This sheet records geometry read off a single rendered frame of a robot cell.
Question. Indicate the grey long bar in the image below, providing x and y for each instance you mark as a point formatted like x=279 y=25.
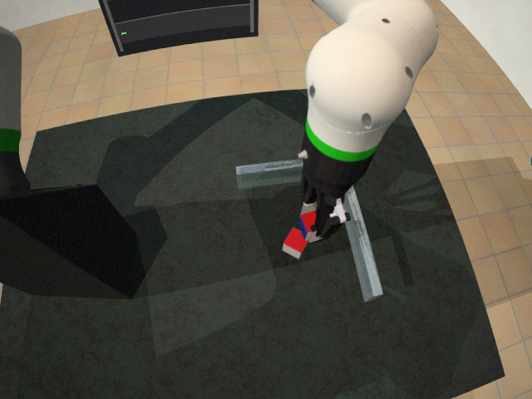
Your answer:
x=361 y=249

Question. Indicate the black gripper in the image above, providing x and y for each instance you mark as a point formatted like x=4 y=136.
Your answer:
x=330 y=215

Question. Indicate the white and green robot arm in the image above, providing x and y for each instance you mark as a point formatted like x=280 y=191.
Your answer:
x=363 y=73

